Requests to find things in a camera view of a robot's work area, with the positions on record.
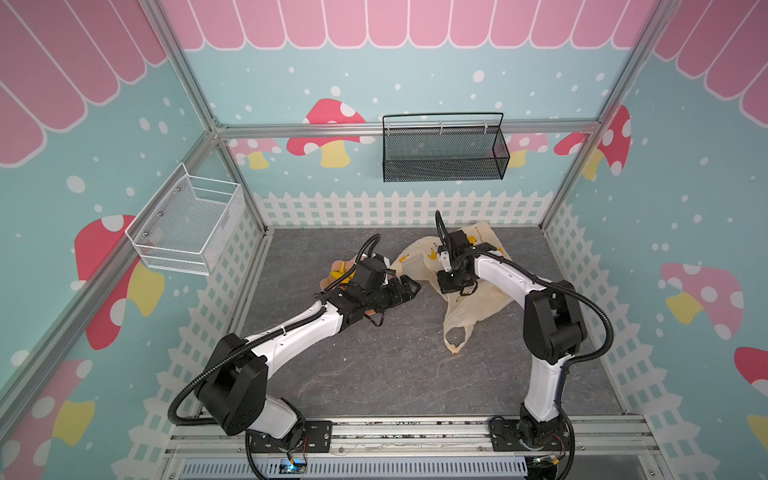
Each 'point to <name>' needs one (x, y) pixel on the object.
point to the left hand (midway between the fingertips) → (411, 297)
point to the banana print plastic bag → (422, 259)
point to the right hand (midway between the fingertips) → (444, 285)
